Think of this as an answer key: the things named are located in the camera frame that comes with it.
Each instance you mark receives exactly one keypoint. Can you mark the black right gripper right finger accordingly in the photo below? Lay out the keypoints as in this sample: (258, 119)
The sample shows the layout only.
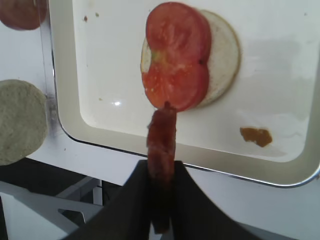
(195, 217)

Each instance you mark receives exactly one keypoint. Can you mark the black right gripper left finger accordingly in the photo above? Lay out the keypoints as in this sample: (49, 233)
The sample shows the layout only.
(126, 217)

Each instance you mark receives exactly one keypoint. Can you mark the meat patty slice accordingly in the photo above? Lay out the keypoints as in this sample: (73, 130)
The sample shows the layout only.
(161, 149)

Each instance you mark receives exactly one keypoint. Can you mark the upright bread slice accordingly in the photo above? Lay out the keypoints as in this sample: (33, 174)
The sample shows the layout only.
(23, 120)

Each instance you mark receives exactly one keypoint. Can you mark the bread slice on tray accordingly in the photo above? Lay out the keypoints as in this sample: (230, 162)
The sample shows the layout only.
(225, 57)

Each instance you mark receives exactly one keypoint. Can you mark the tomato slice on tray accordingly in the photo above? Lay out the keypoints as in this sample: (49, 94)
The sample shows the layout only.
(179, 38)

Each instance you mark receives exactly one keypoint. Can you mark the upright tomato slices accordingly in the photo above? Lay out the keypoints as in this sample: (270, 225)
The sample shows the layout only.
(23, 14)

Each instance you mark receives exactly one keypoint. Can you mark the orange sauce smear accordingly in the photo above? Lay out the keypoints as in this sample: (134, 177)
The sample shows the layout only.
(259, 136)

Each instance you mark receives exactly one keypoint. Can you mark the white table frame below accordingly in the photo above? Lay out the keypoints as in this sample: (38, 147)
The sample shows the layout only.
(33, 216)

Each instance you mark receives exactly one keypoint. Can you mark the left clear acrylic rail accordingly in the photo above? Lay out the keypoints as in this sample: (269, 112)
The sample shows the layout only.
(48, 65)

